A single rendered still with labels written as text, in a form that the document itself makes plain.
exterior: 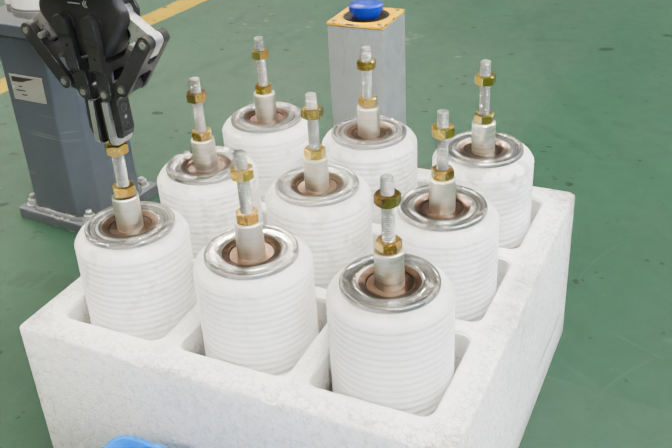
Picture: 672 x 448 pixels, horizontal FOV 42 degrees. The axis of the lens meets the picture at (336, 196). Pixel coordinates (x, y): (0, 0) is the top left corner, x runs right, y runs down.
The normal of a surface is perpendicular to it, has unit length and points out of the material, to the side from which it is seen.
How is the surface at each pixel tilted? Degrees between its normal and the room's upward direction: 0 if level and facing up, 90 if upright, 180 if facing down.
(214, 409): 90
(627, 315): 0
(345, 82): 90
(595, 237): 0
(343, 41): 90
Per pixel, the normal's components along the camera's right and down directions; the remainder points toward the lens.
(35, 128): -0.49, 0.44
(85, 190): 0.26, 0.45
